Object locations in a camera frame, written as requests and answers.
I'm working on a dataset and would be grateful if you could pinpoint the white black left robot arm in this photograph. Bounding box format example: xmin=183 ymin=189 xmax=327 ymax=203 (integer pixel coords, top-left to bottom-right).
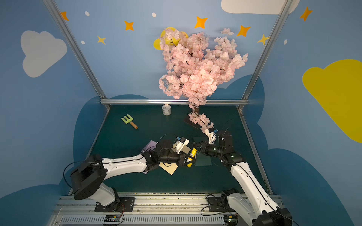
xmin=70 ymin=140 xmax=195 ymax=212

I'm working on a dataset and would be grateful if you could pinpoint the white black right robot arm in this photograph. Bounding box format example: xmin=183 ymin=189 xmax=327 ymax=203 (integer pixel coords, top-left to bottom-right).
xmin=193 ymin=135 xmax=293 ymax=226

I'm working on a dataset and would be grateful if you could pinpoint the dark green envelope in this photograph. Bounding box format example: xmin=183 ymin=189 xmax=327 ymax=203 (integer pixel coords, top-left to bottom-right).
xmin=193 ymin=137 xmax=212 ymax=166

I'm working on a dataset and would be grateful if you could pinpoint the cream yellow envelope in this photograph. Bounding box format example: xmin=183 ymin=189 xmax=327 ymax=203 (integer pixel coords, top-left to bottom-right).
xmin=159 ymin=163 xmax=178 ymax=175

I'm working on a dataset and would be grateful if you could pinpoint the purple envelope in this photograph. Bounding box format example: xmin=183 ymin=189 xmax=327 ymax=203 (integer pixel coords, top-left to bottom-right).
xmin=140 ymin=140 xmax=158 ymax=153

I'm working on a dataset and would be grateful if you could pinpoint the silver tin can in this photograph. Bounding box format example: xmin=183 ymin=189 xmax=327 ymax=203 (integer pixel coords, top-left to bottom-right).
xmin=162 ymin=104 xmax=172 ymax=116

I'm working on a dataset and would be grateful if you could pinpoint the pink cherry blossom tree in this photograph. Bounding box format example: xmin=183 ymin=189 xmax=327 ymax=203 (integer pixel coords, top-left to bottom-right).
xmin=158 ymin=28 xmax=248 ymax=133

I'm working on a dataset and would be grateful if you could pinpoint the right green circuit board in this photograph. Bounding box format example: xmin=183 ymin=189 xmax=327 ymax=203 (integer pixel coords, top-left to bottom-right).
xmin=223 ymin=215 xmax=238 ymax=226

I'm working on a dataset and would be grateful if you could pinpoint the green circuit board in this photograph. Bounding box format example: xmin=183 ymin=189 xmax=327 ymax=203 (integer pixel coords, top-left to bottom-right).
xmin=103 ymin=215 xmax=123 ymax=225
xmin=223 ymin=215 xmax=238 ymax=226

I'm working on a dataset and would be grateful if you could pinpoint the left green circuit board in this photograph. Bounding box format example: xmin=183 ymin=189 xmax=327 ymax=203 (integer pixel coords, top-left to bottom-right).
xmin=103 ymin=215 xmax=123 ymax=225

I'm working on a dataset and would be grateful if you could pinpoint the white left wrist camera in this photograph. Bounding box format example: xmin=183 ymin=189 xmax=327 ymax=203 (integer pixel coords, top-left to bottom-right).
xmin=172 ymin=137 xmax=190 ymax=154

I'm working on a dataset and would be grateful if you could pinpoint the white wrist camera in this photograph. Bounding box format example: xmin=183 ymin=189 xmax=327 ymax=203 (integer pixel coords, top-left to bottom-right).
xmin=172 ymin=137 xmax=190 ymax=154
xmin=205 ymin=128 xmax=219 ymax=144

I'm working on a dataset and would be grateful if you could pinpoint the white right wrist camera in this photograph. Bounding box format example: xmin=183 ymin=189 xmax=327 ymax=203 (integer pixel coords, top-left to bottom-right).
xmin=205 ymin=128 xmax=219 ymax=144

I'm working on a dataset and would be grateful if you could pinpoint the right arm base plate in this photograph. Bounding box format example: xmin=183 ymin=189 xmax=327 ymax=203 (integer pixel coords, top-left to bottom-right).
xmin=206 ymin=196 xmax=234 ymax=212

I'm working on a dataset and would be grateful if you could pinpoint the aluminium front mounting rail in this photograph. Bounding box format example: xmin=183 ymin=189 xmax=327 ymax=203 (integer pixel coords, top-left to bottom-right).
xmin=46 ymin=193 xmax=292 ymax=226

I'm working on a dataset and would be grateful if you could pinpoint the yellow-green garden fork wooden handle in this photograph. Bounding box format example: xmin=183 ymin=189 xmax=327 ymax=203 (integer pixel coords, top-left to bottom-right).
xmin=121 ymin=114 xmax=138 ymax=130

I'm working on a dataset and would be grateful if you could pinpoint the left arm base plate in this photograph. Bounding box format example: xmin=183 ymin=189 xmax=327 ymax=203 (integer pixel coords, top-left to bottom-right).
xmin=94 ymin=197 xmax=135 ymax=213

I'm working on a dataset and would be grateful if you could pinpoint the right aluminium frame post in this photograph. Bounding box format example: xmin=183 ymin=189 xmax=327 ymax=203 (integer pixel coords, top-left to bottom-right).
xmin=242 ymin=0 xmax=293 ymax=101

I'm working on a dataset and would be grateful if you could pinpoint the aluminium frame post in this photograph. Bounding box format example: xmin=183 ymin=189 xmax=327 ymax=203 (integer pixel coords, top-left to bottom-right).
xmin=43 ymin=0 xmax=107 ymax=99
xmin=242 ymin=0 xmax=293 ymax=101

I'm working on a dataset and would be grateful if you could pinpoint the left aluminium frame post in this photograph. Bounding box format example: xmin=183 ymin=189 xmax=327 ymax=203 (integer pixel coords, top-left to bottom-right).
xmin=43 ymin=0 xmax=107 ymax=99

